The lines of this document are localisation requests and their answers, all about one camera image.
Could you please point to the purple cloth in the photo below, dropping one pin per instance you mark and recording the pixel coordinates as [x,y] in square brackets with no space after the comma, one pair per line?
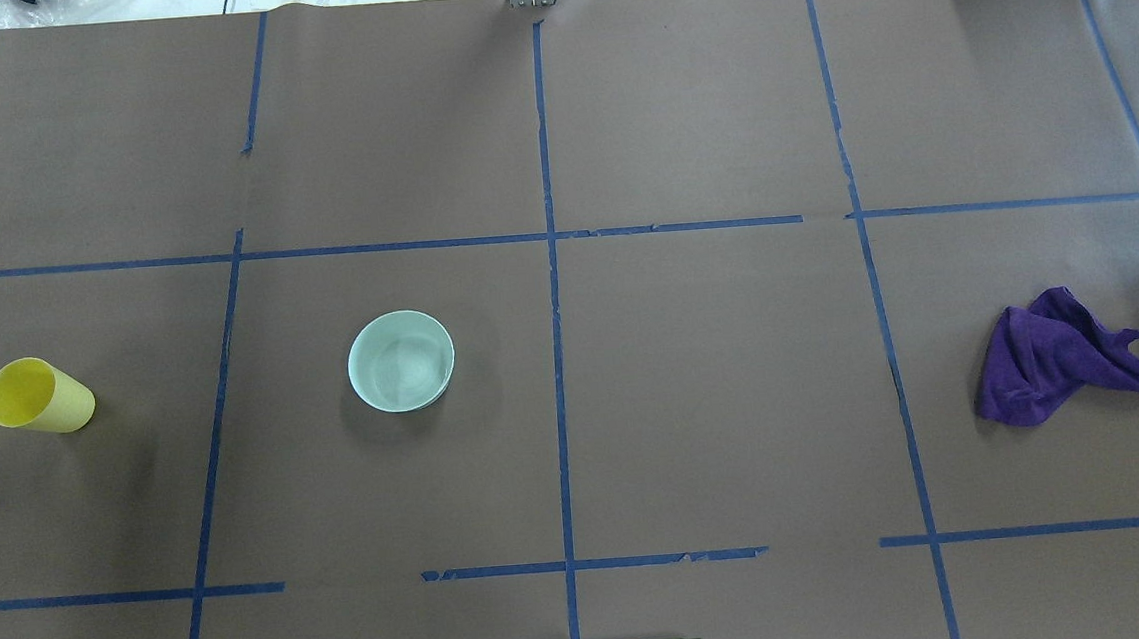
[1040,355]

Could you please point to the yellow plastic cup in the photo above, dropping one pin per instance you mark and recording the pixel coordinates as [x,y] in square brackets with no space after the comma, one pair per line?
[34,395]

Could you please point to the light green bowl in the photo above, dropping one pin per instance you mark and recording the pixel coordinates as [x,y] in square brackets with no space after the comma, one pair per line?
[401,361]

